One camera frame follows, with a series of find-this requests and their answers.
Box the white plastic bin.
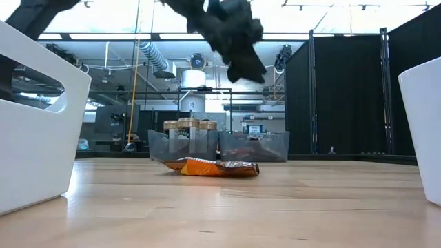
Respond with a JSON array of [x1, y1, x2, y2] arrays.
[[0, 20, 92, 217], [398, 56, 441, 207]]

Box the orange snack bag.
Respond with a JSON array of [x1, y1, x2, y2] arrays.
[[160, 156, 261, 178]]

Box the yellow hanging cable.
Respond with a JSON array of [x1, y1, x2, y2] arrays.
[[126, 0, 143, 144]]

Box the grey translucent plastic bin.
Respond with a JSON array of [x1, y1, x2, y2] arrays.
[[147, 129, 221, 162], [218, 130, 290, 163]]

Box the white cylindrical tank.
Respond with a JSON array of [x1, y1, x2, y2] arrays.
[[180, 68, 207, 113]]

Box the black partition curtain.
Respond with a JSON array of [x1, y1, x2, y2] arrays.
[[284, 6, 441, 159]]

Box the ribbed ventilation duct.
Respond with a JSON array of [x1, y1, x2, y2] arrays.
[[137, 41, 172, 72]]

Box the black aluminium table frame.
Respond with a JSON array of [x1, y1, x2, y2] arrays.
[[74, 150, 420, 166]]

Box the tan lid spice jar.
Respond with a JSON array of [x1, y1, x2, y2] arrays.
[[198, 120, 218, 152], [178, 117, 201, 154], [163, 120, 180, 152]]

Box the black round fan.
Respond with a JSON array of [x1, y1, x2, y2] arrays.
[[189, 52, 207, 71]]

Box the black hanging device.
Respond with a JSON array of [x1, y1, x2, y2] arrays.
[[274, 43, 294, 73]]

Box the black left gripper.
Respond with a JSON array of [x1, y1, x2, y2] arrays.
[[185, 0, 268, 85]]

